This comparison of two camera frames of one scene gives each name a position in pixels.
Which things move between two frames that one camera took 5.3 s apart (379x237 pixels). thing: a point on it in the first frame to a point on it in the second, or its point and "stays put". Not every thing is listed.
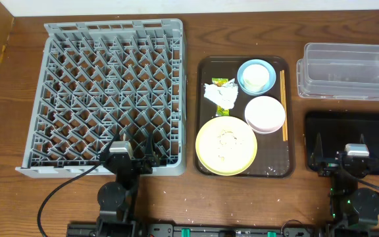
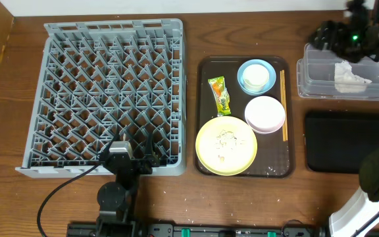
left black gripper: [137, 163] stays put
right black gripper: [341, 161] to [328, 39]
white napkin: [225, 96] to [345, 81]
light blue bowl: [272, 79] stays put
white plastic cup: [255, 78] stays put
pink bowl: [264, 114] stays put
